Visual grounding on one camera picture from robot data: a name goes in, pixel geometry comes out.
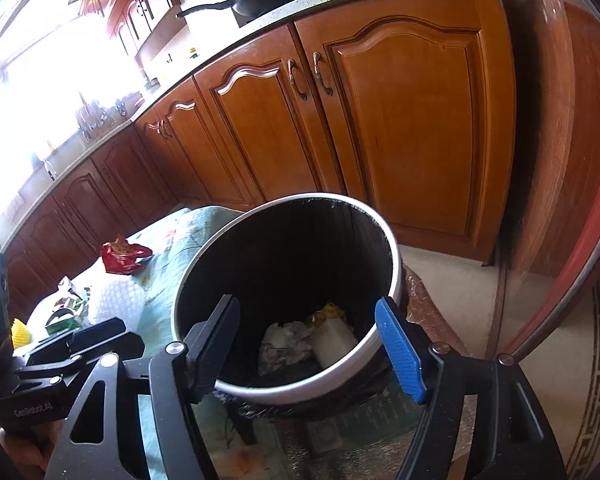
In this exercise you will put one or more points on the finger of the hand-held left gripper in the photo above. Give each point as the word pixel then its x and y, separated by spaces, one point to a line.
pixel 100 332
pixel 55 377

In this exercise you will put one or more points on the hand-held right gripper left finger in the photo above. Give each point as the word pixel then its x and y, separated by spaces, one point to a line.
pixel 215 345

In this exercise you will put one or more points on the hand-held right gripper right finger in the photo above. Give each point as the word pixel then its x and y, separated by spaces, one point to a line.
pixel 400 350

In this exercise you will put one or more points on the white foam fruit net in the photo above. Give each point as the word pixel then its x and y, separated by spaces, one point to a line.
pixel 115 302

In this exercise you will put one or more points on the red snack wrapper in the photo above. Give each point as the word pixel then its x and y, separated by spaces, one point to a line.
pixel 122 257

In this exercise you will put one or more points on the white round trash bin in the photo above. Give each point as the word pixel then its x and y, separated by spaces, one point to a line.
pixel 290 396

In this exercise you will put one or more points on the black trash bag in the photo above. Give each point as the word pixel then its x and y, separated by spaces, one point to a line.
pixel 280 260

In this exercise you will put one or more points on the person's left hand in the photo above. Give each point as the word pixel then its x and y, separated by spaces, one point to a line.
pixel 25 455

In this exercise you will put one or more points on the yellow ribbed item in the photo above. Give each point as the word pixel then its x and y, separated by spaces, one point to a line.
pixel 21 335

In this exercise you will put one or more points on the green packet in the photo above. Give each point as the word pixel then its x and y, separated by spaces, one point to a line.
pixel 62 322

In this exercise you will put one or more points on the crumpled silver wrapper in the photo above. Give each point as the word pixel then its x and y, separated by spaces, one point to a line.
pixel 70 290

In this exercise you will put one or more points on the white carton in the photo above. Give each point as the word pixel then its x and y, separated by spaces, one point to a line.
pixel 335 342

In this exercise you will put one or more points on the crumpled white paper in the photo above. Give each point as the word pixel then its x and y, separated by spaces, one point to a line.
pixel 285 345

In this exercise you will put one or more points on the yellow wrapper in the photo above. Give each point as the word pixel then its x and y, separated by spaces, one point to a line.
pixel 330 312

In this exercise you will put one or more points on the floral light green cloth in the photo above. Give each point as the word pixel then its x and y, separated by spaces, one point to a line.
pixel 180 240

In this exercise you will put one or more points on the shiny metal kitchenware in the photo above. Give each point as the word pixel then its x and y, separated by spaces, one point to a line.
pixel 100 117

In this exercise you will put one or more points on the row of wooden cabinet doors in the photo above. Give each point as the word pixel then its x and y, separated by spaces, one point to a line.
pixel 405 110

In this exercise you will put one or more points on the round wooden glass-topped table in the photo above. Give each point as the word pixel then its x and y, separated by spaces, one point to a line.
pixel 580 110

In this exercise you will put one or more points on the wooden wall cabinets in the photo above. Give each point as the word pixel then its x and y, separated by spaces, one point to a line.
pixel 145 5

